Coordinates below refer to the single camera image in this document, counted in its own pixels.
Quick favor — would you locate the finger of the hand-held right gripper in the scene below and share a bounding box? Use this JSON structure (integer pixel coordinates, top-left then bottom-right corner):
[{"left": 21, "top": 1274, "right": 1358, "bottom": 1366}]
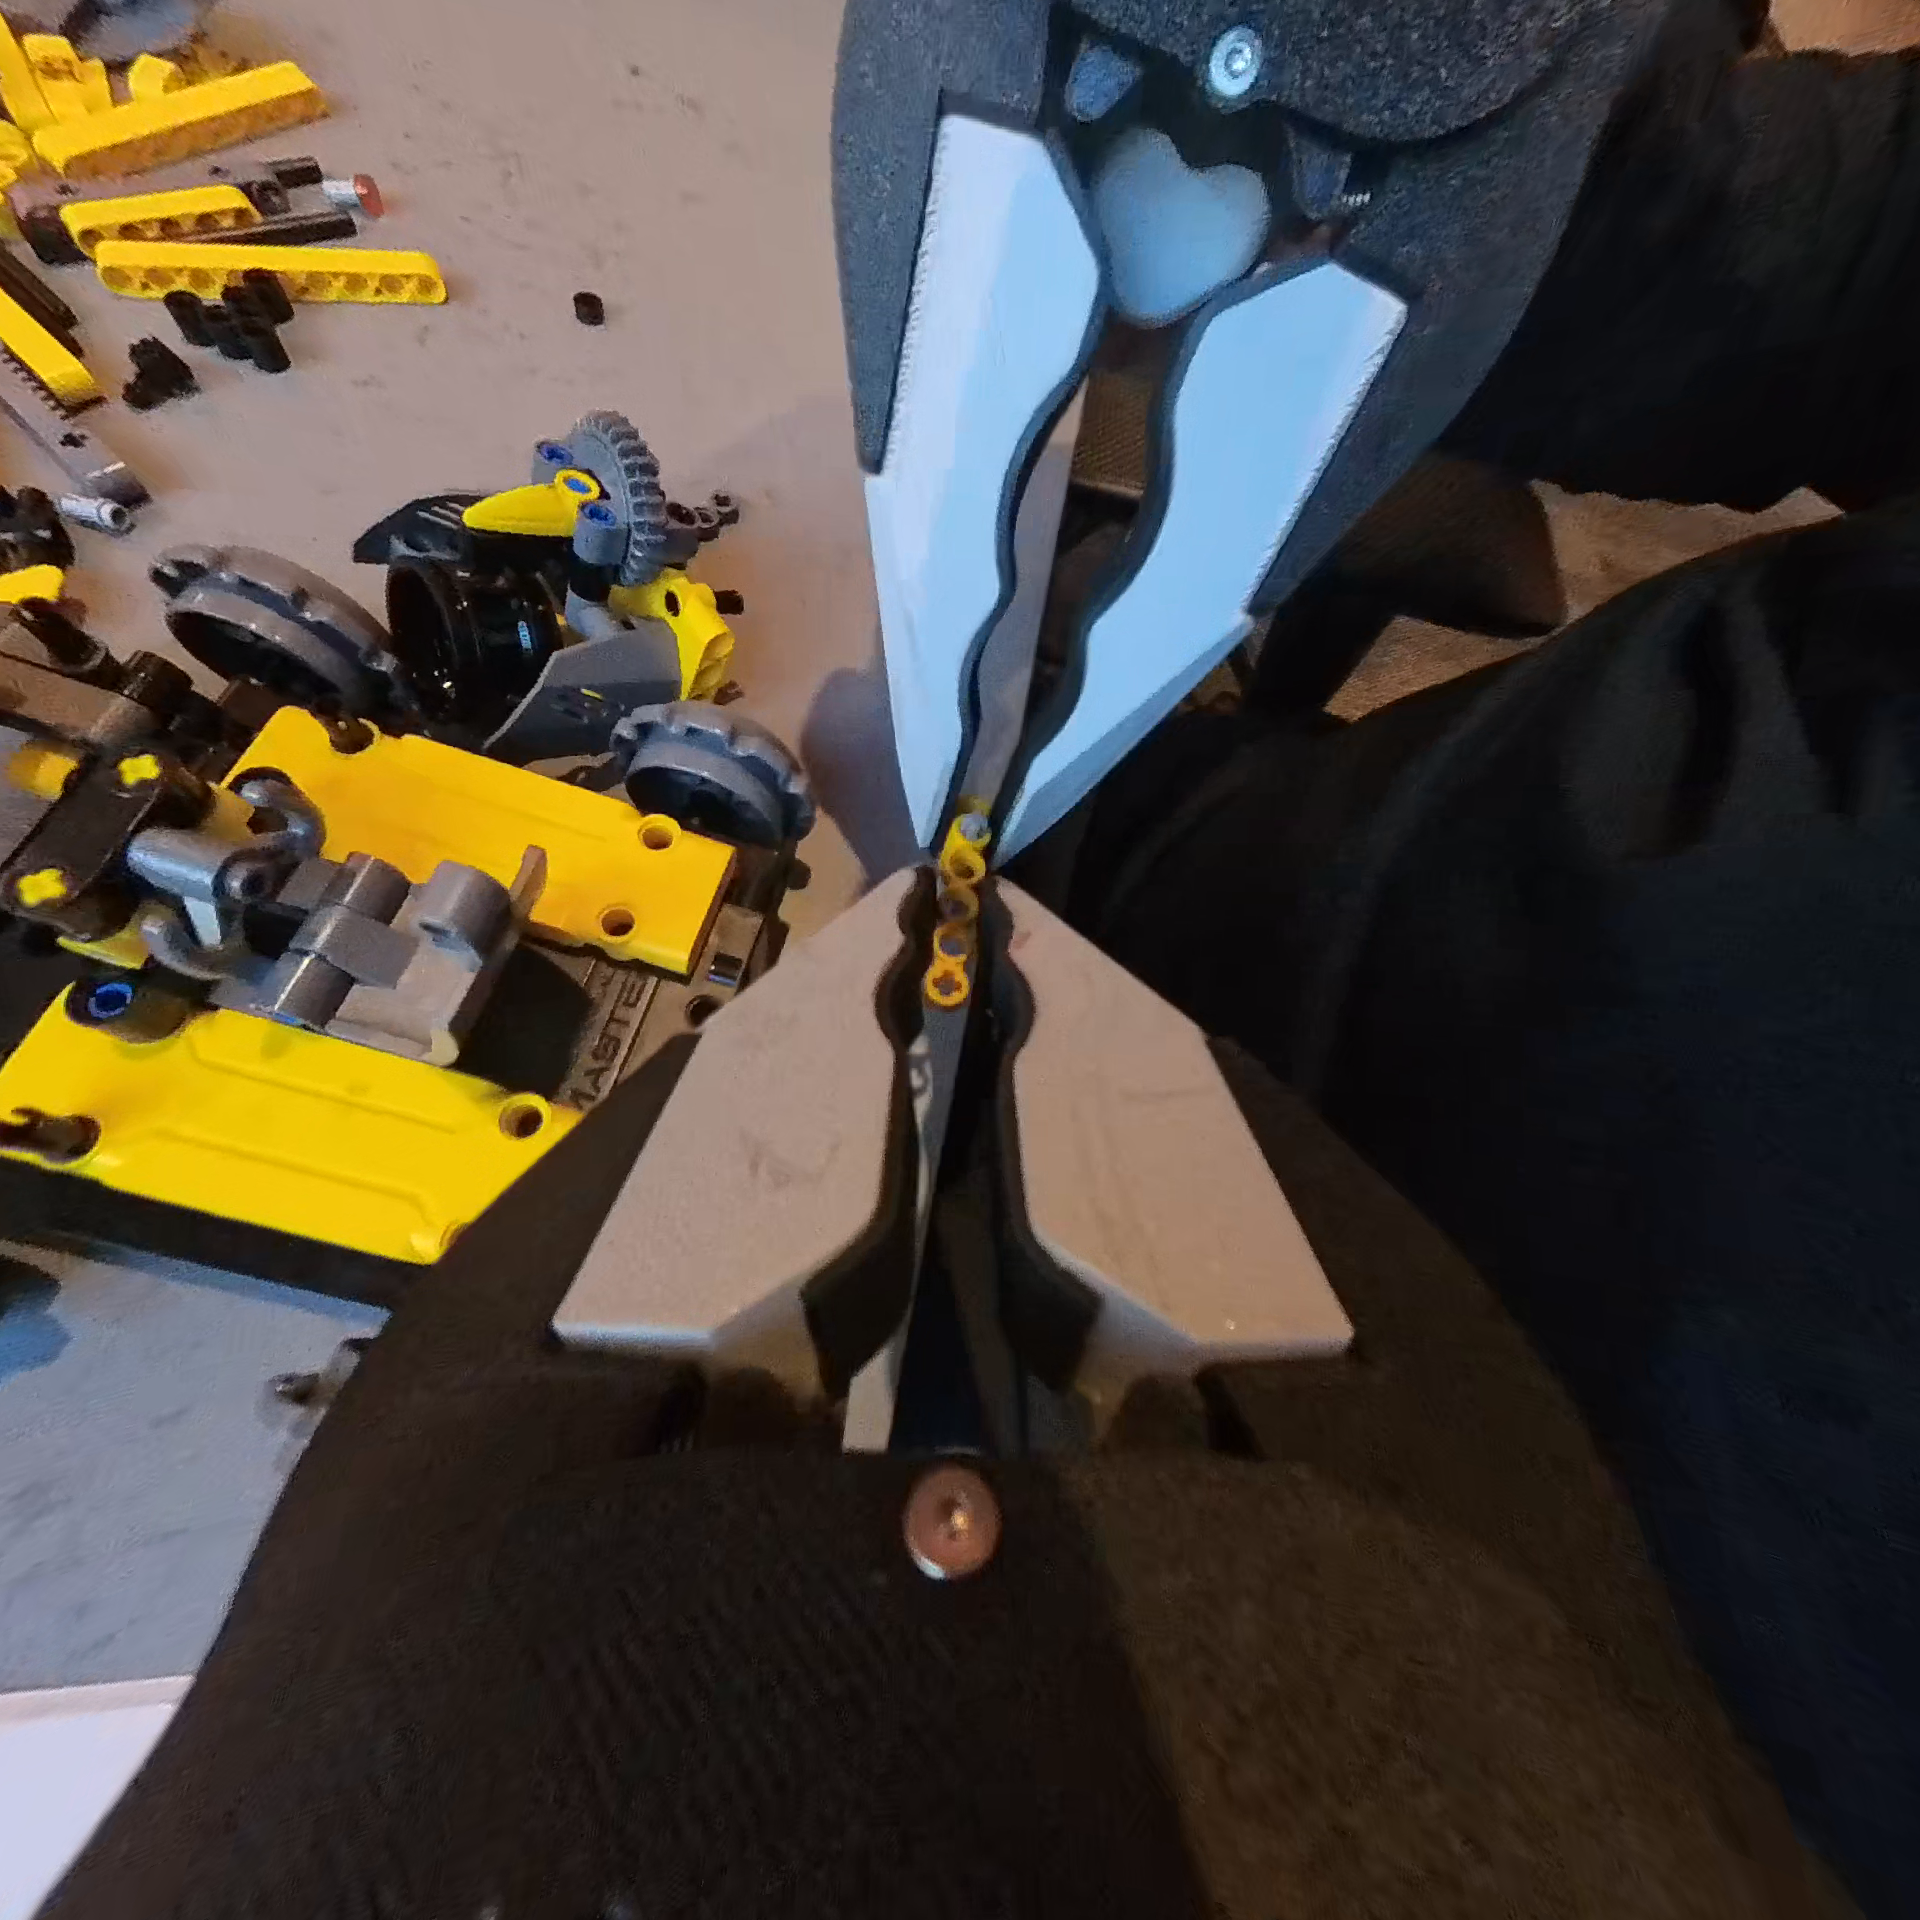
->
[
  {"left": 867, "top": 116, "right": 1111, "bottom": 855},
  {"left": 990, "top": 263, "right": 1411, "bottom": 866}
]

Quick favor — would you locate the person's right forearm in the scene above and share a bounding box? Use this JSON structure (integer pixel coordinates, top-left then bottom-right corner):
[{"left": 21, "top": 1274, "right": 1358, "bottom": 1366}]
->
[{"left": 1440, "top": 0, "right": 1920, "bottom": 514}]

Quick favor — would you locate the yellow thin toy beam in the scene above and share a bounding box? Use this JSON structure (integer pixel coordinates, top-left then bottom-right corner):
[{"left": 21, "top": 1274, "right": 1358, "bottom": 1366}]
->
[{"left": 925, "top": 807, "right": 990, "bottom": 1007}]

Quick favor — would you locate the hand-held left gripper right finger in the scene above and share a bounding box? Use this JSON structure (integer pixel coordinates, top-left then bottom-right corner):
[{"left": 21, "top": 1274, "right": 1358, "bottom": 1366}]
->
[{"left": 990, "top": 874, "right": 1352, "bottom": 1366}]

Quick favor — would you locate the toy wheel gear subassembly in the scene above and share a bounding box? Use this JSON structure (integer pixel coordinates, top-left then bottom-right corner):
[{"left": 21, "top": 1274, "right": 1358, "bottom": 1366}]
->
[{"left": 352, "top": 412, "right": 744, "bottom": 753}]

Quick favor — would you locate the person's dark clothing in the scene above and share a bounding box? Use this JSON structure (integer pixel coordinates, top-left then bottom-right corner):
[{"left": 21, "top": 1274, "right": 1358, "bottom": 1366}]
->
[{"left": 1034, "top": 493, "right": 1920, "bottom": 1920}]

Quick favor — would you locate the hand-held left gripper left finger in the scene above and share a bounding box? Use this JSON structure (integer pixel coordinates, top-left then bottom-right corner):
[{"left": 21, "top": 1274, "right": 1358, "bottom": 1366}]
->
[{"left": 552, "top": 866, "right": 925, "bottom": 1405}]

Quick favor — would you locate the yellow toy vehicle model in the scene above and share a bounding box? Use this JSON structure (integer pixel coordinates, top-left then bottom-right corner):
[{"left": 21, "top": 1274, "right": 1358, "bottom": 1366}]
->
[{"left": 0, "top": 542, "right": 819, "bottom": 1273}]

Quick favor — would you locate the pile of loose toy pieces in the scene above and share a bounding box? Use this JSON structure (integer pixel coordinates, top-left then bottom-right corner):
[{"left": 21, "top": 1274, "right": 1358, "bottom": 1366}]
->
[{"left": 0, "top": 0, "right": 454, "bottom": 540}]

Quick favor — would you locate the instruction booklet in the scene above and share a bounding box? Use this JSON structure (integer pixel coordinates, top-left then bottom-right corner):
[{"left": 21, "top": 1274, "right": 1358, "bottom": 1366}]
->
[{"left": 0, "top": 1668, "right": 198, "bottom": 1920}]

